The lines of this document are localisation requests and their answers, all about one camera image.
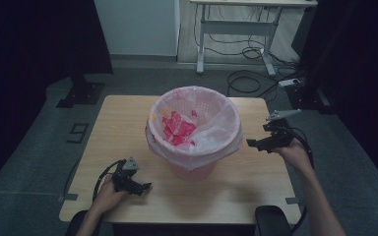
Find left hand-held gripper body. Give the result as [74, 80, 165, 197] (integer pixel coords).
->
[111, 156, 141, 193]

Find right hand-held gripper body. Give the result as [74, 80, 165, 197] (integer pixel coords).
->
[263, 108, 302, 153]

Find white and pink plastic bag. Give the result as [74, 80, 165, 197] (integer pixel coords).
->
[145, 86, 244, 172]

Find pink plastic mesh basket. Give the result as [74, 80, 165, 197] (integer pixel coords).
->
[168, 160, 219, 182]

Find person's right hand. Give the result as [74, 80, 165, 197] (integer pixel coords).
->
[271, 137, 313, 172]

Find person's left hand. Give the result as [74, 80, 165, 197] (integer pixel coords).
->
[93, 178, 130, 214]

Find black stand foot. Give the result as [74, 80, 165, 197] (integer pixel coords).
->
[284, 82, 338, 116]

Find white power strip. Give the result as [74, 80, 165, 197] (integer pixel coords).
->
[278, 78, 301, 89]

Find black chair armrest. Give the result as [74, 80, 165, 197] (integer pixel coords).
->
[255, 206, 293, 236]
[65, 209, 103, 236]

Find black stand base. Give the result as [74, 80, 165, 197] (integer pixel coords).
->
[56, 74, 106, 109]

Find dark curtain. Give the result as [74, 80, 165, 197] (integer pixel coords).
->
[299, 0, 378, 195]
[0, 0, 113, 195]

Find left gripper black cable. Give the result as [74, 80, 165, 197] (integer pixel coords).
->
[92, 159, 126, 202]

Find looped black floor cable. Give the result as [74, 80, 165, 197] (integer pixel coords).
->
[225, 69, 297, 99]

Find black cable bundle under desk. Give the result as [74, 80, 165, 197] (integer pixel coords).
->
[193, 4, 300, 67]

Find white desk frame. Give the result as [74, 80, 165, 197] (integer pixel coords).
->
[189, 0, 319, 77]

